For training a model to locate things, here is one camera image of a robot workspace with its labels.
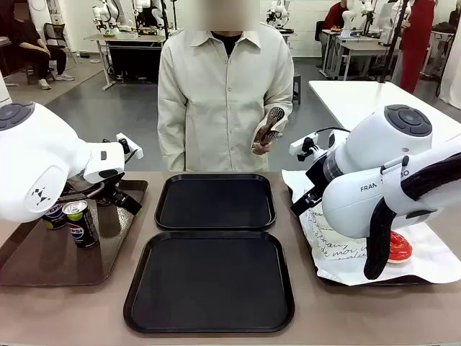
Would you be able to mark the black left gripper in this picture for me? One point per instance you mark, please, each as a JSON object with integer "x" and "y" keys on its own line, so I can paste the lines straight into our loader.
{"x": 120, "y": 198}

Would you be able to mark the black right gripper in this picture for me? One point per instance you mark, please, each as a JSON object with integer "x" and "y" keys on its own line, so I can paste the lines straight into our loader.
{"x": 313, "y": 180}

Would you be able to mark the black Pepsi can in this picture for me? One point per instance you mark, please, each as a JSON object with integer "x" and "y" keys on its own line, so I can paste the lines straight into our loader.
{"x": 83, "y": 230}
{"x": 54, "y": 219}

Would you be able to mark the printed paper donut sleeve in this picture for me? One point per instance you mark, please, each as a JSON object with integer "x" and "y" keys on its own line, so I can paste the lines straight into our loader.
{"x": 335, "y": 248}

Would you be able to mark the perforated metal tongs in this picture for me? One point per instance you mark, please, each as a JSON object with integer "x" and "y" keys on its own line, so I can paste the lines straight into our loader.
{"x": 277, "y": 113}

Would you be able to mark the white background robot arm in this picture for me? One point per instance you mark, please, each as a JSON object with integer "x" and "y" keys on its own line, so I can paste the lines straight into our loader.
{"x": 102, "y": 14}
{"x": 277, "y": 14}
{"x": 147, "y": 11}
{"x": 353, "y": 14}

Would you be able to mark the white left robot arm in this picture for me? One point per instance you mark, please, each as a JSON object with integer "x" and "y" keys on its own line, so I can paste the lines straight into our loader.
{"x": 36, "y": 162}

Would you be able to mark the person's right forearm beige sleeve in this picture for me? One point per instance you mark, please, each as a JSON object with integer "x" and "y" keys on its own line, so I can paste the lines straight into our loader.
{"x": 171, "y": 144}

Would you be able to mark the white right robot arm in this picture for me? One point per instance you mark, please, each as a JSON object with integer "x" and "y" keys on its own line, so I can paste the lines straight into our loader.
{"x": 360, "y": 202}

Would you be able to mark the person's left forearm beige sleeve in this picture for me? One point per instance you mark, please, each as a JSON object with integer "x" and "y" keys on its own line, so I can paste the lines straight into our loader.
{"x": 284, "y": 104}

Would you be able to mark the person's left hand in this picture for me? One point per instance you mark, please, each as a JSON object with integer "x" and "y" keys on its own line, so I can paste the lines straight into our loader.
{"x": 262, "y": 147}

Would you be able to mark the white side table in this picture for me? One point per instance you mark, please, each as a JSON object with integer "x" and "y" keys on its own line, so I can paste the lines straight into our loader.
{"x": 353, "y": 101}

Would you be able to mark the brown plastic tray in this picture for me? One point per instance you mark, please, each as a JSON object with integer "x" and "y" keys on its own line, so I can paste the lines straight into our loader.
{"x": 54, "y": 263}

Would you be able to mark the black square serving tray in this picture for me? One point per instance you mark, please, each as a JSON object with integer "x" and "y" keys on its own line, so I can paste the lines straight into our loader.
{"x": 209, "y": 284}
{"x": 216, "y": 202}

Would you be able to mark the red glazed donut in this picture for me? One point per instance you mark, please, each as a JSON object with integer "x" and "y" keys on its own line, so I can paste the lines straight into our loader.
{"x": 399, "y": 247}

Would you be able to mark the person in beige shirt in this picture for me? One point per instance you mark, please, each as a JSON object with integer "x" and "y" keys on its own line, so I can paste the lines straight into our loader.
{"x": 223, "y": 108}

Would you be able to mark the white paper sheet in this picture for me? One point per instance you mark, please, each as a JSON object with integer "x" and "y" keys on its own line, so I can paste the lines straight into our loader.
{"x": 425, "y": 252}

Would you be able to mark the black tray under paper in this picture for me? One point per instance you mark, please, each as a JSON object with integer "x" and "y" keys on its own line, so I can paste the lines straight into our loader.
{"x": 414, "y": 282}

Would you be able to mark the grey background work table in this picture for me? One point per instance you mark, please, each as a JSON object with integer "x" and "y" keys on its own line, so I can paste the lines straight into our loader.
{"x": 360, "y": 41}
{"x": 126, "y": 37}

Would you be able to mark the black tripod pole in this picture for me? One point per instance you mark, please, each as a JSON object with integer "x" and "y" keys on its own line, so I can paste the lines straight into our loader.
{"x": 394, "y": 39}

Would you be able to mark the black undershirt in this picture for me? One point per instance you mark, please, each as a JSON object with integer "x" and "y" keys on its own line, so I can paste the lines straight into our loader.
{"x": 226, "y": 41}

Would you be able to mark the seated person in black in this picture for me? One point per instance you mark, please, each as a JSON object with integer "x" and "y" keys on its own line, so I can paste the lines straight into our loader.
{"x": 32, "y": 47}

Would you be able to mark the standing person in red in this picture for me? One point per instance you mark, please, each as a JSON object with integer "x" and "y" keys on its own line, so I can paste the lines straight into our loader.
{"x": 417, "y": 36}

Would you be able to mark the black mesh office chair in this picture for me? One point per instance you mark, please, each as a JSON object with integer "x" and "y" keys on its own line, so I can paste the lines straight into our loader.
{"x": 54, "y": 32}

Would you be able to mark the person's head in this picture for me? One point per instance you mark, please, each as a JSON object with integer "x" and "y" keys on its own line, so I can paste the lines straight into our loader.
{"x": 228, "y": 14}

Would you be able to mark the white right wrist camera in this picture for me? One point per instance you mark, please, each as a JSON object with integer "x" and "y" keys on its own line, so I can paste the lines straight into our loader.
{"x": 300, "y": 144}

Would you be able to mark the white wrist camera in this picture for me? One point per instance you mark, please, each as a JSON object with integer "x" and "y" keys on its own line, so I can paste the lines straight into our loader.
{"x": 300, "y": 144}
{"x": 134, "y": 149}

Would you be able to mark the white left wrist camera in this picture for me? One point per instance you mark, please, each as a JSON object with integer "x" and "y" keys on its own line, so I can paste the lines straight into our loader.
{"x": 134, "y": 149}

